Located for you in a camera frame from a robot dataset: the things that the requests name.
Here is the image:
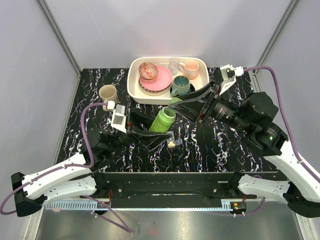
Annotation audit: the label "clear drinking glass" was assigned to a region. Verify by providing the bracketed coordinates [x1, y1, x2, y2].
[168, 57, 180, 76]

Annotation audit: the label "green bottle cap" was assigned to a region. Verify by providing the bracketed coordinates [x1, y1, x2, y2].
[168, 97, 182, 108]

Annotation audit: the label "pink ceramic plate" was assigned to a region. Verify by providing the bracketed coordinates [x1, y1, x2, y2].
[138, 66, 173, 93]

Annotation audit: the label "black saucer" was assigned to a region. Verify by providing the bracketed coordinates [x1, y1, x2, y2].
[170, 84, 195, 97]

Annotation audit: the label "clear weekly pill organizer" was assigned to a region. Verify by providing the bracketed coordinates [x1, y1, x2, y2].
[166, 131, 183, 149]

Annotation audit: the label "white pills in organizer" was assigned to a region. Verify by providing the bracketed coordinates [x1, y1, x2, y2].
[168, 141, 176, 148]

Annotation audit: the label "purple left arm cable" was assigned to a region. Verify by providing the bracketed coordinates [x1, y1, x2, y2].
[0, 100, 132, 233]

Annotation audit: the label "teal glazed ceramic mug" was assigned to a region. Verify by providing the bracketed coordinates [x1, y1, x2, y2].
[170, 75, 191, 97]

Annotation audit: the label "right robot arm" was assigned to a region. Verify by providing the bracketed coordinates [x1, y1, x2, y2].
[169, 83, 320, 218]

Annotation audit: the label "green pill bottle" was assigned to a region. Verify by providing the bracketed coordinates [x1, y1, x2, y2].
[149, 107, 176, 133]

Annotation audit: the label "cream illustrated ceramic mug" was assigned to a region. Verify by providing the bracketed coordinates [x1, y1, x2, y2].
[98, 84, 119, 104]

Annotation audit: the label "pink ceramic mug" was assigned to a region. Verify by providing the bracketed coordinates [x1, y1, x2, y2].
[179, 60, 200, 80]

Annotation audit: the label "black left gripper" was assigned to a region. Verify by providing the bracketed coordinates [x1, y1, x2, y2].
[106, 108, 173, 154]

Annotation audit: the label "striped rim ceramic plate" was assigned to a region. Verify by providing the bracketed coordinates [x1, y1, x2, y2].
[138, 77, 172, 96]

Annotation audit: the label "slotted cable duct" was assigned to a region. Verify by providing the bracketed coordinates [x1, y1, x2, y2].
[45, 199, 107, 211]

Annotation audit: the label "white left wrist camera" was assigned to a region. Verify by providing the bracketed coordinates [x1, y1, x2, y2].
[111, 104, 127, 134]

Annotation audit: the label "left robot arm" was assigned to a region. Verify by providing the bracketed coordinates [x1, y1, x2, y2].
[11, 111, 172, 217]

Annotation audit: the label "red patterned ceramic bowl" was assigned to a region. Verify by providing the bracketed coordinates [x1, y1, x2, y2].
[138, 62, 159, 82]

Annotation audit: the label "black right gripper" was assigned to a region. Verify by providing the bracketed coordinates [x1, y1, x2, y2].
[169, 78, 253, 133]

